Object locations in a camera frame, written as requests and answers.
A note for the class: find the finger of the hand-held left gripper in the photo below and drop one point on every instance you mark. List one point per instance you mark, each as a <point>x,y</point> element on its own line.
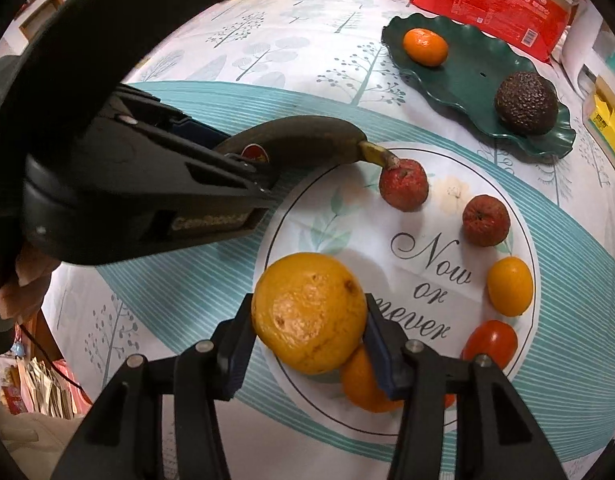
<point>237,182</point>
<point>197,130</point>

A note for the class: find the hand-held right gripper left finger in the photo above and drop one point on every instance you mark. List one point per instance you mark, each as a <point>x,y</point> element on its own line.
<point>236,360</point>

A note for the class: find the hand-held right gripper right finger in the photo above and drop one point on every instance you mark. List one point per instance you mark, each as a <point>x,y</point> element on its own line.
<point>382,360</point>

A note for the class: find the orange mandarin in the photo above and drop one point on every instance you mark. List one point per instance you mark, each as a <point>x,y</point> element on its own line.
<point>360,385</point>
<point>426,46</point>

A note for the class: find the small red tomato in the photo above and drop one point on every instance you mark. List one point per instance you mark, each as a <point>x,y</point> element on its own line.
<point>450,401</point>

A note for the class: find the large yellow orange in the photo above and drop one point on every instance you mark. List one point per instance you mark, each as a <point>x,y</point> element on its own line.
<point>307,312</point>

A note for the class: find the small yellow kumquat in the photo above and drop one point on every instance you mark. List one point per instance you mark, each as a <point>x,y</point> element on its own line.
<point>510,285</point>

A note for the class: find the red lychee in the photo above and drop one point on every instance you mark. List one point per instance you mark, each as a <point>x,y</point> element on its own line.
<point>486,220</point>
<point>403,185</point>

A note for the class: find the dark green wavy plate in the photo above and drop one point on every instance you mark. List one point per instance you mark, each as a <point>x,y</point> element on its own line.
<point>467,82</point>

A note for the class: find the person's left hand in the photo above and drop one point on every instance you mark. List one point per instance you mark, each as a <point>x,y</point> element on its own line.
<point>22,282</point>

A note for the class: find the tree printed tablecloth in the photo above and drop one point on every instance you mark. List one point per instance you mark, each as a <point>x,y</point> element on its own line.
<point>287,60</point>

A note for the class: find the dark cloth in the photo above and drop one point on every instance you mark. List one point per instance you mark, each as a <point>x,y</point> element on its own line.
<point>87,10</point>

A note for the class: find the pile of papers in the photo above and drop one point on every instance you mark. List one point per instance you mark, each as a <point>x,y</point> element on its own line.
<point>47,385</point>

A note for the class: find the wooden cabinet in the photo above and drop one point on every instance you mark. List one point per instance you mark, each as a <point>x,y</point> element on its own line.
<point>37,10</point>

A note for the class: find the dark brown avocado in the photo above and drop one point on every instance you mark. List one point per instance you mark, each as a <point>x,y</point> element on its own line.
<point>526,102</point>

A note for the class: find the red plastic package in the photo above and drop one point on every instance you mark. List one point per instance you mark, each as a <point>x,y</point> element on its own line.
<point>487,0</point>

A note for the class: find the yellow tissue pack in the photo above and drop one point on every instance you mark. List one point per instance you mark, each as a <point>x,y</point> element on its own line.
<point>607,120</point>

